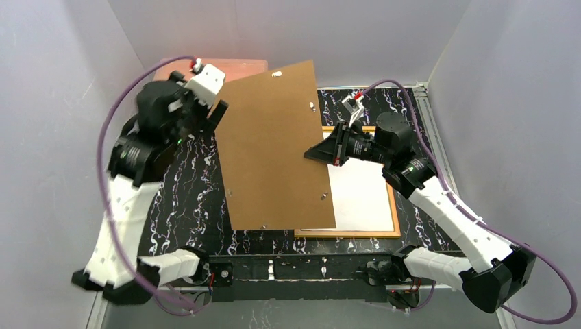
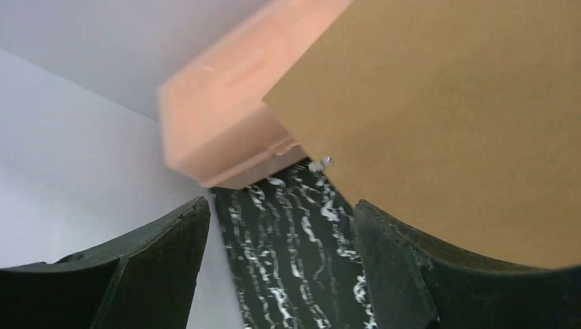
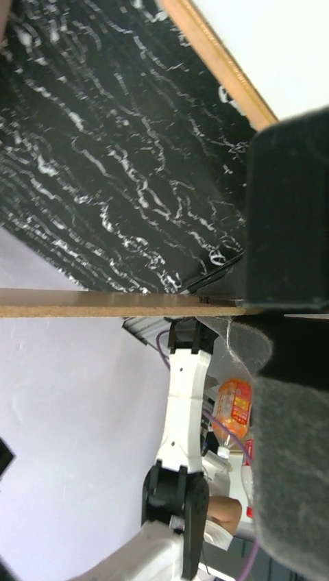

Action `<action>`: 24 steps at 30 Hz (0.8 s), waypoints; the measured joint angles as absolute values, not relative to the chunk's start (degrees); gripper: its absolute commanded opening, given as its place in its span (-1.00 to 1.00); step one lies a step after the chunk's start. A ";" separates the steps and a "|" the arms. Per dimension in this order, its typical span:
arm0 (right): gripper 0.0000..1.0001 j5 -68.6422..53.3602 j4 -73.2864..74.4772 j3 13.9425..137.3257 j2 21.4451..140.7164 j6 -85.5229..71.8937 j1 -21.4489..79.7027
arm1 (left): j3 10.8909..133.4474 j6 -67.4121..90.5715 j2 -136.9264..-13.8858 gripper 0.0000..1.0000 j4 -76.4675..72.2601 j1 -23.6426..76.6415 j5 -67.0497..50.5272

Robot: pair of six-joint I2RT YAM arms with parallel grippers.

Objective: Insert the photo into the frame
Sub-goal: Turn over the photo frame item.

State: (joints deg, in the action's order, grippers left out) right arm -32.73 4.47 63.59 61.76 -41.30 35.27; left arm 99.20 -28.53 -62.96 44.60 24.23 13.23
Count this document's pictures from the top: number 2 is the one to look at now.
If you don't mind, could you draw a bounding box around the pink plastic storage box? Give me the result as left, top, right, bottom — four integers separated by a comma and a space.
158, 0, 349, 189

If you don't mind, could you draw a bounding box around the brown frame backing board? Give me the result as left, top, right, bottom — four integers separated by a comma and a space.
264, 1, 580, 268

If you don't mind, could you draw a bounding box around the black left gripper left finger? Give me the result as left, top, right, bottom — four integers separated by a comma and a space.
1, 197, 211, 328

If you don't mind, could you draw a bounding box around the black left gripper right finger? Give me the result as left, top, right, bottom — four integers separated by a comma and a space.
354, 200, 580, 328

